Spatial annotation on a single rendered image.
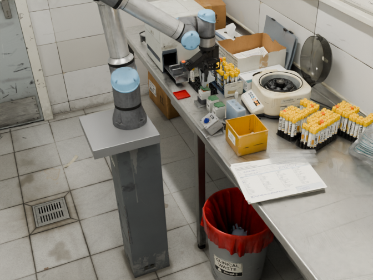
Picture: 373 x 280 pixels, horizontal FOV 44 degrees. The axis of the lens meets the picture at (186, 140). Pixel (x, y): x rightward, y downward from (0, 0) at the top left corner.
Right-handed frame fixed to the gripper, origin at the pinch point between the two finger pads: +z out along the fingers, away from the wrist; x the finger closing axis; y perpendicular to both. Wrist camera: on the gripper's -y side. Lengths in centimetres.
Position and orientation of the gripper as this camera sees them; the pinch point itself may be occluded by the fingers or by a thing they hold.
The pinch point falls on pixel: (202, 85)
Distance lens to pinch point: 218.7
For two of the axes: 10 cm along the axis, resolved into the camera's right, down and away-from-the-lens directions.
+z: 0.3, 8.1, 5.8
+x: -3.6, -5.3, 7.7
